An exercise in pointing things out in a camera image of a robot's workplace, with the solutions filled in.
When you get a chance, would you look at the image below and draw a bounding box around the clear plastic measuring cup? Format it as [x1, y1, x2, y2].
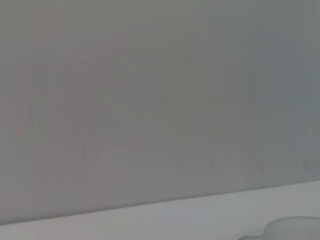
[236, 216, 320, 240]

